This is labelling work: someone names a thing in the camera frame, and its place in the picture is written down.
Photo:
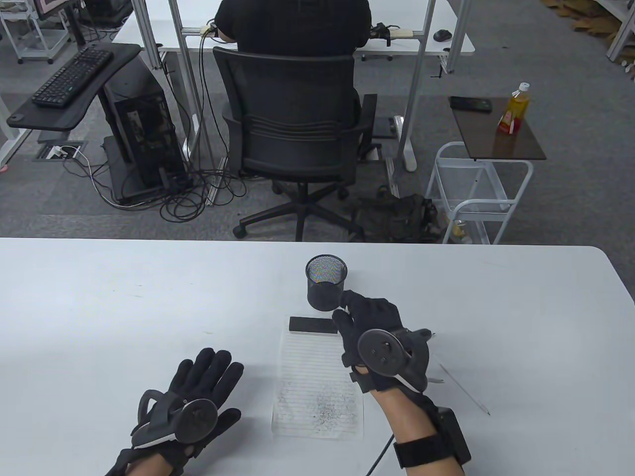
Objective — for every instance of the black office chair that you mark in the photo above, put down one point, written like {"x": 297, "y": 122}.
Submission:
{"x": 292, "y": 114}

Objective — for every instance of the black wrist band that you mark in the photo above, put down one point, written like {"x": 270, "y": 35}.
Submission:
{"x": 426, "y": 451}

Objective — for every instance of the brown cardboard pieces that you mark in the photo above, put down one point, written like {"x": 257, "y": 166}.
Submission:
{"x": 580, "y": 15}

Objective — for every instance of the black keyboard tray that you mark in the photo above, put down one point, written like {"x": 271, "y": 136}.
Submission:
{"x": 34, "y": 116}

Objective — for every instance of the floor outlet box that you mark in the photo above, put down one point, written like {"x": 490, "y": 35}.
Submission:
{"x": 59, "y": 151}

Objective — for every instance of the dark backpack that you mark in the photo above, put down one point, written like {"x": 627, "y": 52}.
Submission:
{"x": 397, "y": 218}

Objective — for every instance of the black computer mouse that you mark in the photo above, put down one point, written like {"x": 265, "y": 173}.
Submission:
{"x": 442, "y": 35}

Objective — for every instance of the white desk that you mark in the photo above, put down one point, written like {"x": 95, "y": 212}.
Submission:
{"x": 126, "y": 37}

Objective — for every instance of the black rectangular block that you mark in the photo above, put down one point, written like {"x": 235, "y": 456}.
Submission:
{"x": 310, "y": 325}

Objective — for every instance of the black computer tower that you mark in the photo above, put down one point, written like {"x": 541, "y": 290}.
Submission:
{"x": 144, "y": 134}

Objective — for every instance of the black monitor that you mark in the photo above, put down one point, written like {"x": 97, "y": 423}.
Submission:
{"x": 52, "y": 6}

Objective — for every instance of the person's right forearm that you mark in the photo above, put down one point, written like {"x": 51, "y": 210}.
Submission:
{"x": 412, "y": 421}

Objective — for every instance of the black mesh pencil holder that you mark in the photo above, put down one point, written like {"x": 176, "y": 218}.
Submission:
{"x": 322, "y": 297}

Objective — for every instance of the aluminium frame post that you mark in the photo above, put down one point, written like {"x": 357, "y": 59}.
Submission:
{"x": 148, "y": 34}
{"x": 459, "y": 34}
{"x": 195, "y": 89}
{"x": 419, "y": 74}

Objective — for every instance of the beige wooden strip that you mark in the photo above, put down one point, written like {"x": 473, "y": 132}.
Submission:
{"x": 404, "y": 32}

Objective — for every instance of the white metal rack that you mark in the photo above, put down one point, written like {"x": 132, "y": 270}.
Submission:
{"x": 37, "y": 44}

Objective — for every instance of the person's right hand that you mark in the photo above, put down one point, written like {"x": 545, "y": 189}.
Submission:
{"x": 377, "y": 312}

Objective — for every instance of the small yellow bottle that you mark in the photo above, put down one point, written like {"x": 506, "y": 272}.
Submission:
{"x": 460, "y": 232}

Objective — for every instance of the person's left forearm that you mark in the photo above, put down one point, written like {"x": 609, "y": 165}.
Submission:
{"x": 149, "y": 463}

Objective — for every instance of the yellow drink bottle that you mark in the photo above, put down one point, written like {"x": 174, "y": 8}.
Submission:
{"x": 515, "y": 111}

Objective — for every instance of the person's left hand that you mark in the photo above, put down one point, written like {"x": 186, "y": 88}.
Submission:
{"x": 213, "y": 374}

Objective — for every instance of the brown side table top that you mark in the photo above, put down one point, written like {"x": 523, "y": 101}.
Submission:
{"x": 506, "y": 144}

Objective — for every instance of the black and white hand controller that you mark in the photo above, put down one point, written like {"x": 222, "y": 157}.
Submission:
{"x": 196, "y": 420}
{"x": 382, "y": 349}

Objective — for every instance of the white shelf frame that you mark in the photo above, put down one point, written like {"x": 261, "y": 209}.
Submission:
{"x": 620, "y": 34}

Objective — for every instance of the lined paper sheet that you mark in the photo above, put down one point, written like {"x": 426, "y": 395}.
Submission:
{"x": 312, "y": 391}

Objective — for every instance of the black keyboard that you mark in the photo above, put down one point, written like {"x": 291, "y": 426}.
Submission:
{"x": 72, "y": 77}

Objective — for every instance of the black phone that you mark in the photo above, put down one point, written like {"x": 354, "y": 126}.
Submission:
{"x": 470, "y": 104}

